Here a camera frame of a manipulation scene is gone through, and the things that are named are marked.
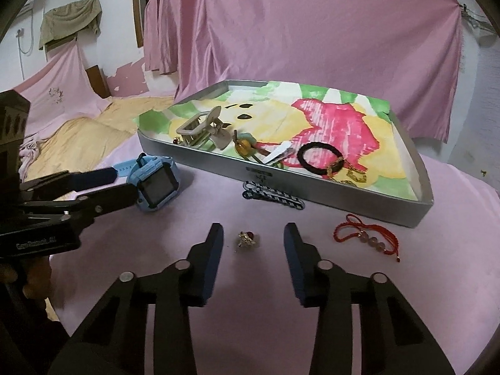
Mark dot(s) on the blue smart watch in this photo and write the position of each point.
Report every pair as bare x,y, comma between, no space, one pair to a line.
156,187

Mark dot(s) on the crumpled pink cloth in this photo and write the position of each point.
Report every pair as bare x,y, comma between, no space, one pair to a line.
27,152

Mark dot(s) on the wooden headboard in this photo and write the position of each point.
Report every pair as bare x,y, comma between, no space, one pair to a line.
97,80

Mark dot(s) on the large pink curtain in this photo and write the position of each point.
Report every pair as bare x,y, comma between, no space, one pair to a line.
312,27

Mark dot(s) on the colourful painted paper lining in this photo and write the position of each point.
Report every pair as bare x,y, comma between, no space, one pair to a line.
332,125

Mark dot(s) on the olive green cloth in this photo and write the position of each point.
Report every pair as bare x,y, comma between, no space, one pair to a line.
66,19

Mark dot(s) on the pink window curtain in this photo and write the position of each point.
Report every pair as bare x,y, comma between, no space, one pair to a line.
160,27

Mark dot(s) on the pink tablecloth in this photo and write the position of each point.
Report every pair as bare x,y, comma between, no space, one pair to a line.
195,211

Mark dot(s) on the grey hair claw clip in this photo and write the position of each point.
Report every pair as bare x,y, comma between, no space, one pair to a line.
220,136

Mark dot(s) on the pink draped sheet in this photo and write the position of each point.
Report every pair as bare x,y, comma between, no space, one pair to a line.
58,82

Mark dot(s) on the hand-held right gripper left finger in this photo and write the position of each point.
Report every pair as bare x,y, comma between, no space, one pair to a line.
215,265

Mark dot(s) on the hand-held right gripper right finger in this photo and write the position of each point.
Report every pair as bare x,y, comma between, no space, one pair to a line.
293,265

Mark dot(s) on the person's left hand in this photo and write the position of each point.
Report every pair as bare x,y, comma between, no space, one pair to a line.
11,275

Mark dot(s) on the white air conditioner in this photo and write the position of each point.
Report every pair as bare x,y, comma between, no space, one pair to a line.
29,7

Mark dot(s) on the wooden window frame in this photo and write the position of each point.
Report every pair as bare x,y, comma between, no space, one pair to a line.
137,15

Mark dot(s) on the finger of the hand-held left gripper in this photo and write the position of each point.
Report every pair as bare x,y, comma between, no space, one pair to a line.
93,177
117,197

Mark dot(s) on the yellow blanket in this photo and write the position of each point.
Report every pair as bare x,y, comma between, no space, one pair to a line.
86,136

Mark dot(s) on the silver metal tray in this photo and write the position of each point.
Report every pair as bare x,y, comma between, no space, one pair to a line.
312,199

